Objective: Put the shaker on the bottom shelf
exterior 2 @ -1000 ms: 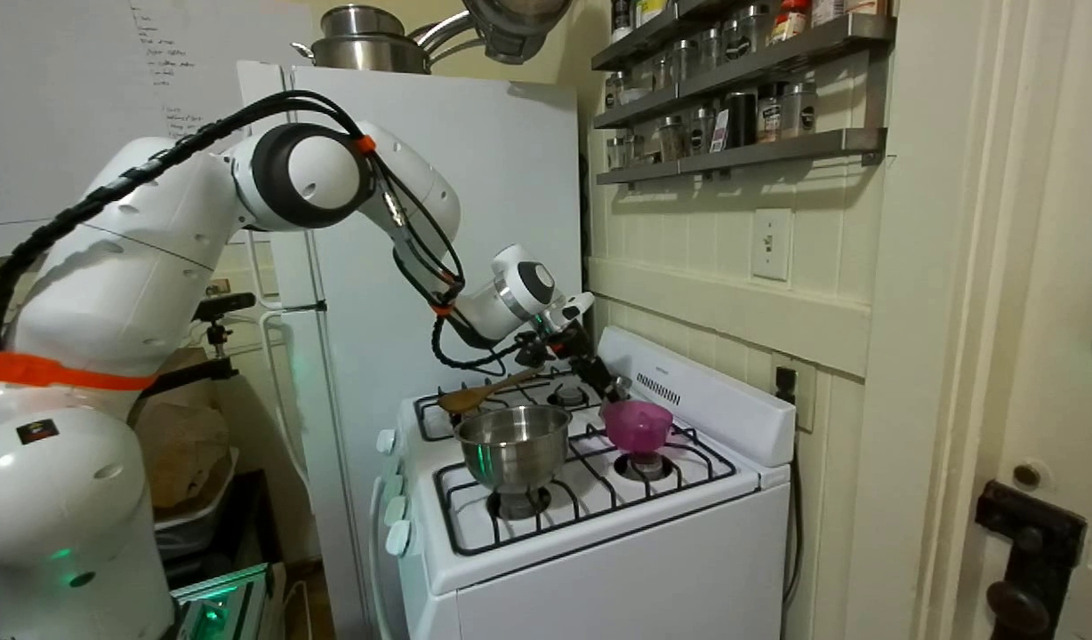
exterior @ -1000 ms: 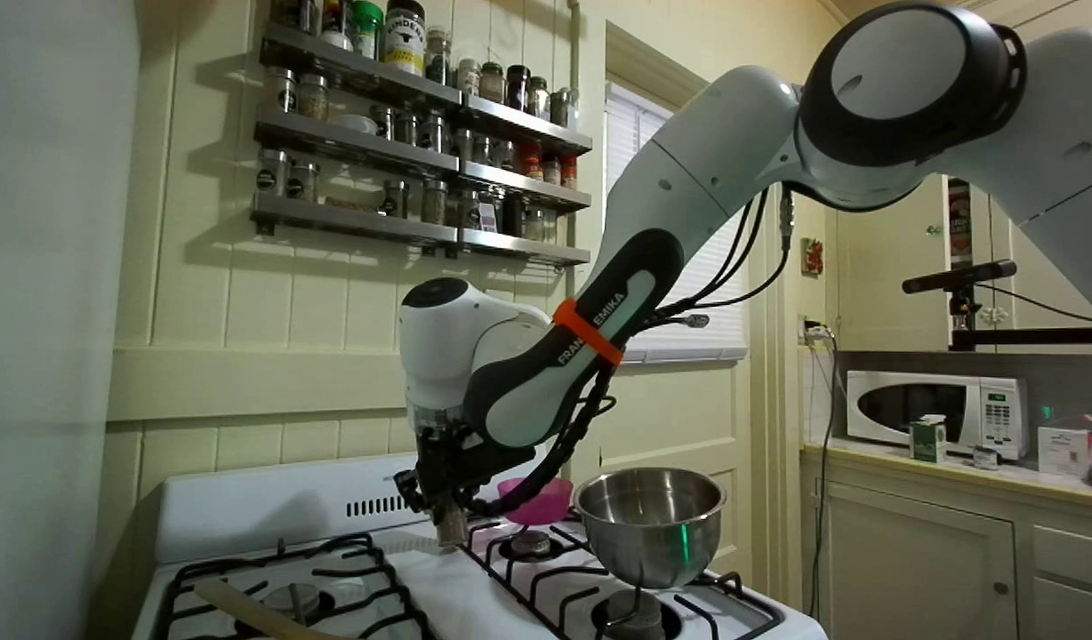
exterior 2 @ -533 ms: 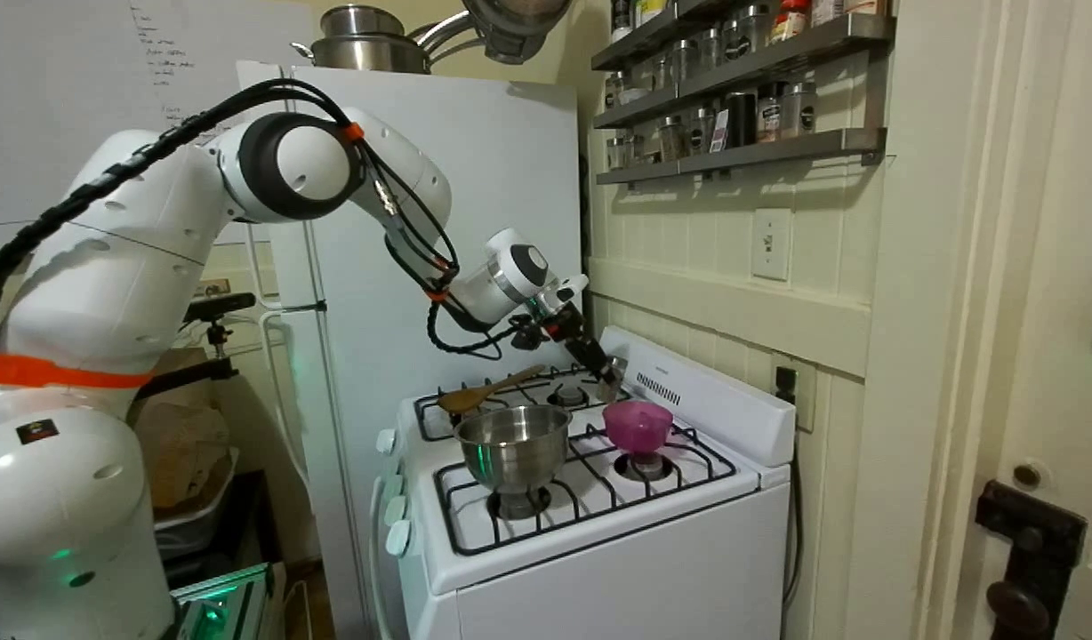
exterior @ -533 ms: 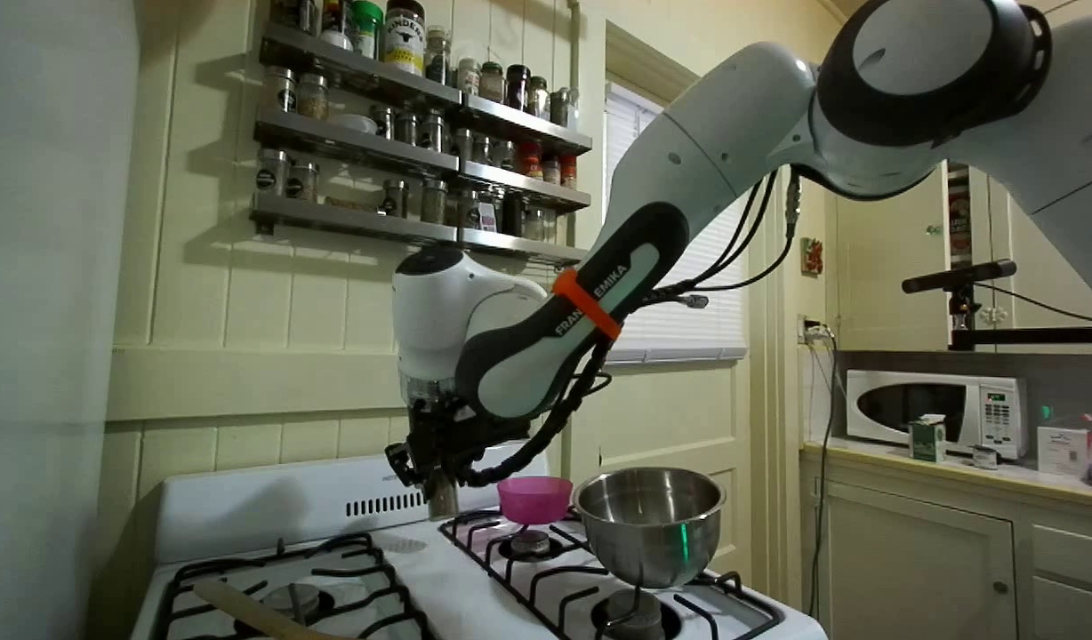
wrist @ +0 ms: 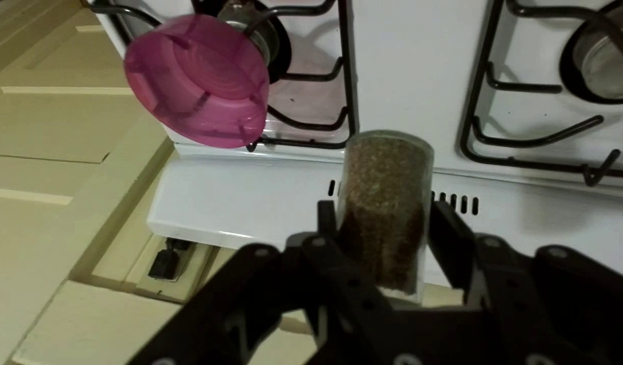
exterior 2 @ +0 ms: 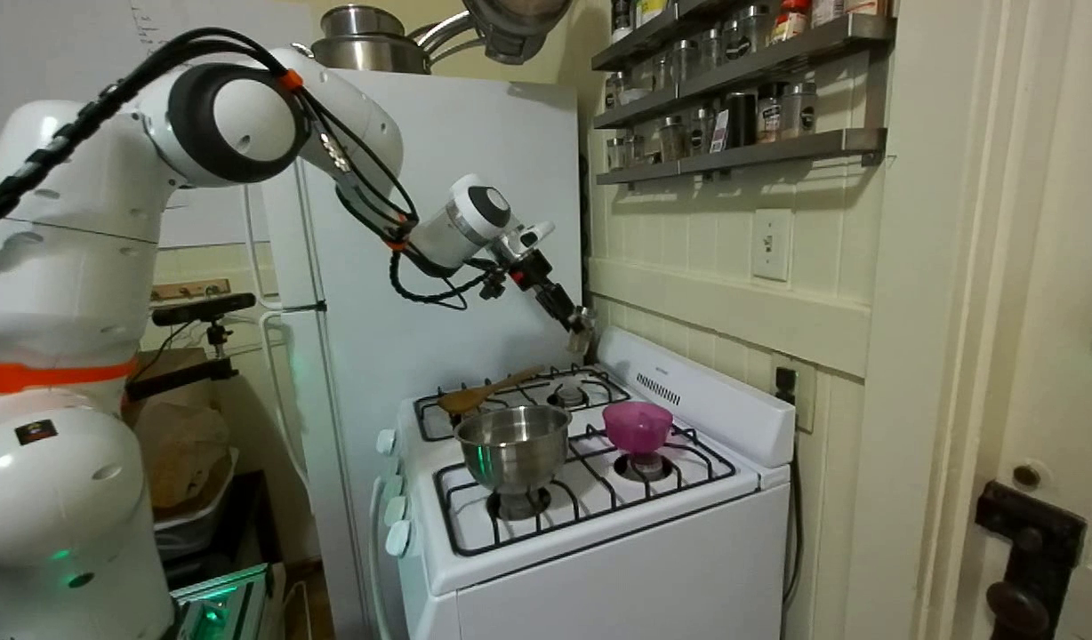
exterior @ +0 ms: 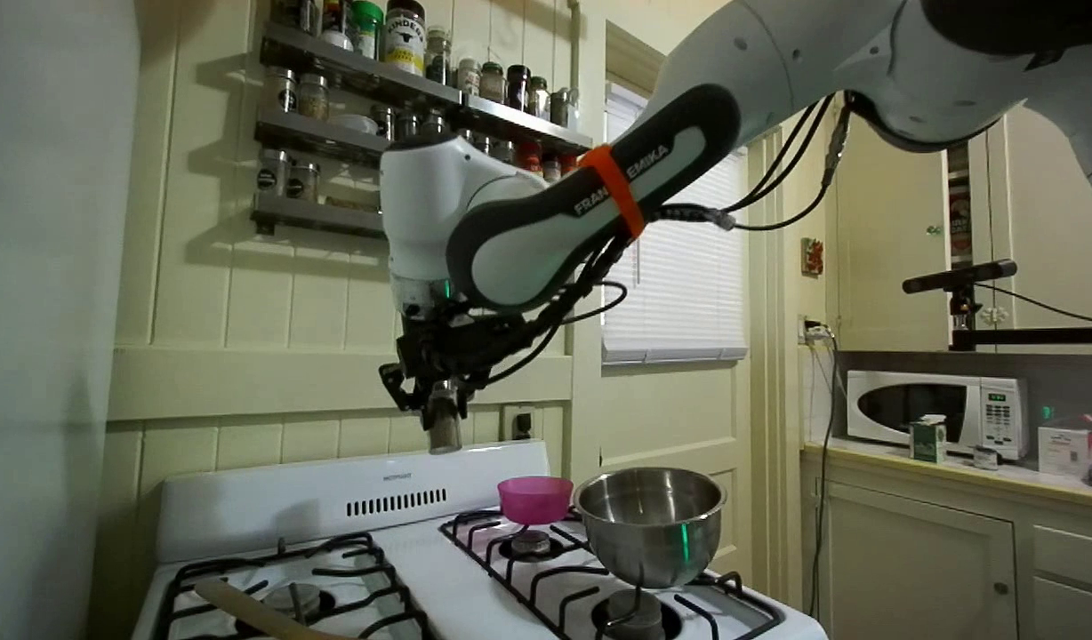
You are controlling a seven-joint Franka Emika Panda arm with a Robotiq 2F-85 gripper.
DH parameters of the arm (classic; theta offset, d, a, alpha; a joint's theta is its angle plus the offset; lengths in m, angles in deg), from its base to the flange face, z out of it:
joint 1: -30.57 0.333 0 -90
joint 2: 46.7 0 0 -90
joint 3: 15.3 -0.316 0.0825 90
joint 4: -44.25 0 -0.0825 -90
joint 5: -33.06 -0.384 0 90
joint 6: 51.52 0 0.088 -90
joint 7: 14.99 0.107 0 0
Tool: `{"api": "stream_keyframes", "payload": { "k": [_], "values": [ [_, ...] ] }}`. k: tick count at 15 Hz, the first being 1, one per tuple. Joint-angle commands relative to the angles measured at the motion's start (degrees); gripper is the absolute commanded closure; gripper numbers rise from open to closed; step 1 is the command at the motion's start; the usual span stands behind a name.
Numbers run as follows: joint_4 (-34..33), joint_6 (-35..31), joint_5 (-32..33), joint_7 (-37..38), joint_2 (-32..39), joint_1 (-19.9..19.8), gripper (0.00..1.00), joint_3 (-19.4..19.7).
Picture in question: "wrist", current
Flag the black wall outlet plug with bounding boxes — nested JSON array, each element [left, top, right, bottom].
[[148, 237, 194, 280]]

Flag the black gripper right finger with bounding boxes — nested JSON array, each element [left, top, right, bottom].
[[428, 200, 623, 365]]

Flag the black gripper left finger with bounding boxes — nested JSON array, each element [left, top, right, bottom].
[[129, 200, 392, 365]]

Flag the white gas stove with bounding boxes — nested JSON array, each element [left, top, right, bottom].
[[88, 0, 623, 273]]

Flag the glass pepper shaker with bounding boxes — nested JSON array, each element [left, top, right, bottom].
[[337, 129, 434, 293]]

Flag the pink plastic bowl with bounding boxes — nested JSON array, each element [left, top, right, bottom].
[[124, 15, 270, 148]]

